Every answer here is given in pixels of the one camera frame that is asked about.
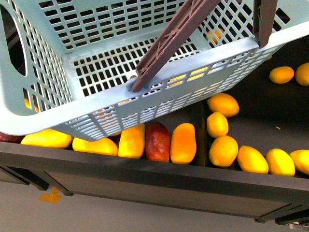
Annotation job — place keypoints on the yellow mango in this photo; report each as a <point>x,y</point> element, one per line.
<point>132,142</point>
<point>104,146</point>
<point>48,138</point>
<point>183,144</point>

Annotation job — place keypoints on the dark wooden display stand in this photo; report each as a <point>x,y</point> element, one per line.
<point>270,116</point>

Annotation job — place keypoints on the yellow lemon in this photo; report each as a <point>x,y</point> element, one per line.
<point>223,151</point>
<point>281,75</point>
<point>302,74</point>
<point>224,104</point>
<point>280,163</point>
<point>251,160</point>
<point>217,125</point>
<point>301,160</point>

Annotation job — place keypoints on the brown basket handle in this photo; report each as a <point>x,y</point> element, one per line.
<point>182,25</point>

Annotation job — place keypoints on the orange floor tape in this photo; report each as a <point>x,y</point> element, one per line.
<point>52,197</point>

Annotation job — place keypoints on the light green plastic basket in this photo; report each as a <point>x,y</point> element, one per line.
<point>81,58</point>

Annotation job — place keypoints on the red mango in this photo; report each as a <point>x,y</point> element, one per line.
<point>157,142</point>

